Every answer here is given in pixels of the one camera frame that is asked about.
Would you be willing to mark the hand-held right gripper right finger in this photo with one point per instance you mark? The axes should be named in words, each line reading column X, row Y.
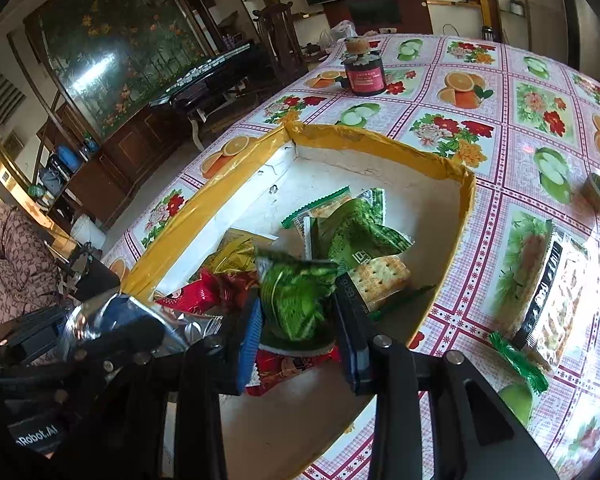
column 354, row 357

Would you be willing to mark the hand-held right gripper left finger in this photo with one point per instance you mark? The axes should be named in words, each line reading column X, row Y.
column 252, row 332

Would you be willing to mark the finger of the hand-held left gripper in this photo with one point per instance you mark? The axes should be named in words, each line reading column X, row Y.
column 125, row 335
column 30, row 342

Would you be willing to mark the silver foil snack packet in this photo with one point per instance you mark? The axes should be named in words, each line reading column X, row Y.
column 110, row 310

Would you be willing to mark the red face print snack packet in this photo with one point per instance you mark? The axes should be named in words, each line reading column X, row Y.
column 285, row 367

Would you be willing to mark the dark red snack packet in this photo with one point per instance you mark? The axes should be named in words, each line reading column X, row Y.
column 230, row 287

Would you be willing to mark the red white print snack packet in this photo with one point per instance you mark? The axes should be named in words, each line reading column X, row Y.
column 190, row 297

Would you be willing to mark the gold snack packet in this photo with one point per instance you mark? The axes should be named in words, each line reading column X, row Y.
column 230, row 255

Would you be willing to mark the clear square cracker packet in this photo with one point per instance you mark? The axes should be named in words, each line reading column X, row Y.
column 380, row 275

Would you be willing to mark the dark green snack packet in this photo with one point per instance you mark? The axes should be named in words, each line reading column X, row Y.
column 355, row 235

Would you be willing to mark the green edged cracker packet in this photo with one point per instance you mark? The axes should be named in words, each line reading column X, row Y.
column 325, row 205

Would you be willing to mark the white foam box yellow tape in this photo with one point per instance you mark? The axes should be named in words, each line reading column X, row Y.
column 360, row 170

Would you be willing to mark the person's brown patterned clothing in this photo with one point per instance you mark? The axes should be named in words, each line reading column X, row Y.
column 15, row 255

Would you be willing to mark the white bucket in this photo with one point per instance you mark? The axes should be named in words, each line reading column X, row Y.
column 87, row 230

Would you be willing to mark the green crimped wrapper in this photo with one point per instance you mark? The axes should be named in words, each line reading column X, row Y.
column 522, row 365

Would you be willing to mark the brown wooden sideboard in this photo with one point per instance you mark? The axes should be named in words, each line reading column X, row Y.
column 125, row 160

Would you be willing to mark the blue bag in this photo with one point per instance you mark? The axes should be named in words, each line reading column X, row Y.
column 67, row 157

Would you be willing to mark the large cracker packet black stripe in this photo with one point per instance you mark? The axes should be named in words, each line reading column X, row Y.
column 570, row 300

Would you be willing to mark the floral fruit print tablecloth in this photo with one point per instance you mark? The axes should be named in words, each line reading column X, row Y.
column 505, row 170

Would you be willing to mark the black glossy table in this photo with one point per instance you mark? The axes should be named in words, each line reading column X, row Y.
column 210, row 80

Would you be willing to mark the dark jar red label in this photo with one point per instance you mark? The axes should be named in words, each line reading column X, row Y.
column 365, row 77

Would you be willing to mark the dark wooden chair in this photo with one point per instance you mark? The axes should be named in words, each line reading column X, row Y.
column 280, row 40

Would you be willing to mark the cork jar lid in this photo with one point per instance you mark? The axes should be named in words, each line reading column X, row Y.
column 356, row 46

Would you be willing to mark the white red plastic bag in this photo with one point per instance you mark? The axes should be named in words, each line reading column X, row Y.
column 337, row 32

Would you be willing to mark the dark wooden tv cabinet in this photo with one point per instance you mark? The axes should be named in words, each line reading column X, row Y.
column 380, row 12

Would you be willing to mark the dark thermos bottle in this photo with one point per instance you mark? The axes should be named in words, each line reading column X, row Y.
column 488, row 32

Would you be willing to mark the metal tin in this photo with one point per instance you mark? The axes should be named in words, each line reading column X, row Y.
column 517, row 8

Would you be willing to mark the wall vent grille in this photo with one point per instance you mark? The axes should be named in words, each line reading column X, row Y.
column 2, row 100

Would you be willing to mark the flower wall painting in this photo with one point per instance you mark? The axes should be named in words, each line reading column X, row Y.
column 120, row 45

